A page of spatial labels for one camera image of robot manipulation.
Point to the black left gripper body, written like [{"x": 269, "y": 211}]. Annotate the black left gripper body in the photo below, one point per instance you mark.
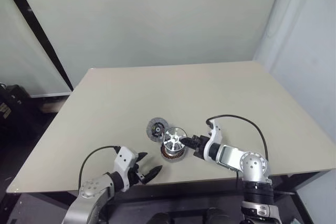
[{"x": 134, "y": 174}]

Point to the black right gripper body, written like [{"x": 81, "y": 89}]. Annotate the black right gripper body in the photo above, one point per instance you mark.
[{"x": 200, "y": 142}]

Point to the silver spoked rotor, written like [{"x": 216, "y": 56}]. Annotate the silver spoked rotor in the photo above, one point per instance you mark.
[{"x": 172, "y": 136}]

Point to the motor housing with copper windings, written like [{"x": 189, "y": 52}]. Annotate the motor housing with copper windings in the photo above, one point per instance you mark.
[{"x": 170, "y": 155}]

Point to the grey round motor lid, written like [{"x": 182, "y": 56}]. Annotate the grey round motor lid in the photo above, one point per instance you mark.
[{"x": 153, "y": 125}]

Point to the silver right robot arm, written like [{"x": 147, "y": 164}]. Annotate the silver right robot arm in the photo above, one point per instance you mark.
[{"x": 252, "y": 166}]

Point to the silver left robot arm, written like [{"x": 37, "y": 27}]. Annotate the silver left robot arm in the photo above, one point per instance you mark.
[{"x": 92, "y": 187}]

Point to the dark rounded shape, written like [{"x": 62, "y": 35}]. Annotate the dark rounded shape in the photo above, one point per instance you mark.
[{"x": 158, "y": 218}]

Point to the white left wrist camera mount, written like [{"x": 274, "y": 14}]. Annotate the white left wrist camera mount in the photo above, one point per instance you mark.
[{"x": 123, "y": 161}]

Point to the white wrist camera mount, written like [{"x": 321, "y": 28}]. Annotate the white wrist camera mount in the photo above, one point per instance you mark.
[
  {"x": 216, "y": 132},
  {"x": 123, "y": 161}
]

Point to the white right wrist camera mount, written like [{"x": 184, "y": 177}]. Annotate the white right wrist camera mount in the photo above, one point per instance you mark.
[{"x": 216, "y": 132}]

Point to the black table frame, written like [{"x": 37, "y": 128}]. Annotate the black table frame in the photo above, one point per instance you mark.
[{"x": 183, "y": 190}]

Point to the black diagonal frame bar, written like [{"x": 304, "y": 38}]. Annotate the black diagonal frame bar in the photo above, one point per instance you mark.
[{"x": 39, "y": 32}]

